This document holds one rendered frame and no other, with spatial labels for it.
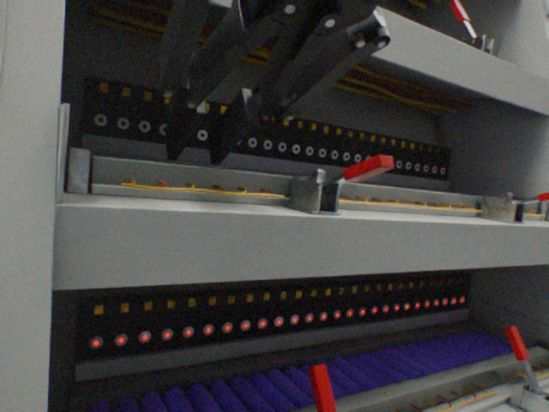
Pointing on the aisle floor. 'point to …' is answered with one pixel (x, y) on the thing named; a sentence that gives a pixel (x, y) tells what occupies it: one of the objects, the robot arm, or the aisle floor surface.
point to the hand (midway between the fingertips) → (207, 126)
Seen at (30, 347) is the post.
